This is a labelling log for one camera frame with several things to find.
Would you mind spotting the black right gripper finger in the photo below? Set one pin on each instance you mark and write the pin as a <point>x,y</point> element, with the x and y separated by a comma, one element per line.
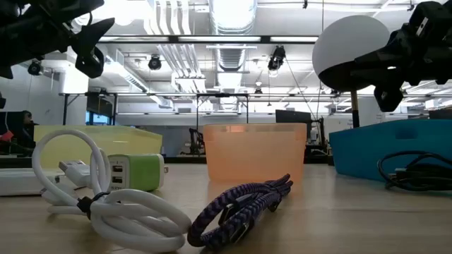
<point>378,67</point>
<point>388,96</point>

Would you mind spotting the black background robot arm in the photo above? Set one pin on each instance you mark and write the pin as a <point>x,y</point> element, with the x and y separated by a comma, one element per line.
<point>197,141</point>

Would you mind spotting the green white USB charger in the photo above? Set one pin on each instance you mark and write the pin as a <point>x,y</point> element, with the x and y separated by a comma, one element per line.
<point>141,173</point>

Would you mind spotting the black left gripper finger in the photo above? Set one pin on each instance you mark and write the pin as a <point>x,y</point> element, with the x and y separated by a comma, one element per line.
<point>93,31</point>
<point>90,65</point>

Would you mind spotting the orange translucent plastic bin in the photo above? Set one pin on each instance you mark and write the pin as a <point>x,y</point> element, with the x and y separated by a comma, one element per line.
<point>254,151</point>

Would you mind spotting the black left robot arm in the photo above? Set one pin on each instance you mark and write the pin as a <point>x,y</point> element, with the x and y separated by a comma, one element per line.
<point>35,10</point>

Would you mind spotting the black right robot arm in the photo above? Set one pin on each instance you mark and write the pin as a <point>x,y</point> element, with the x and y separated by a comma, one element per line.
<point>434,16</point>

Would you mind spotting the black ceiling spotlight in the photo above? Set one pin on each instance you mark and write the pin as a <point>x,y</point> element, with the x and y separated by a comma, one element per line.
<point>154,63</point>
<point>277,58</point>
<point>35,67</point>

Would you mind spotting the silver ventilation duct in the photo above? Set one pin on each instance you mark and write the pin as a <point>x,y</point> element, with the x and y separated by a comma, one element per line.
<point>233,21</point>

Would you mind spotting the white printed product box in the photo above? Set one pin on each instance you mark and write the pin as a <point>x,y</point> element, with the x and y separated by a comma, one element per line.
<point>17,181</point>

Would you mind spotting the black desk monitor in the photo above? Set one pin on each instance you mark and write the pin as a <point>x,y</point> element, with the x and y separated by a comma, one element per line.
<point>293,116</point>

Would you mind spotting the teal plastic bin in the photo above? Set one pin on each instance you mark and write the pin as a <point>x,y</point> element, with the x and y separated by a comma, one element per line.
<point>363,148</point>

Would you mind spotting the yellow translucent plastic bin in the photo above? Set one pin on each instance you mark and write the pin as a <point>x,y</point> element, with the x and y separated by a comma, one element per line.
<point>134,141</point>

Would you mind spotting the white globe table lamp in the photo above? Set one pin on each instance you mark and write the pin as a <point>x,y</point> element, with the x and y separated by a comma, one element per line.
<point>346,39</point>

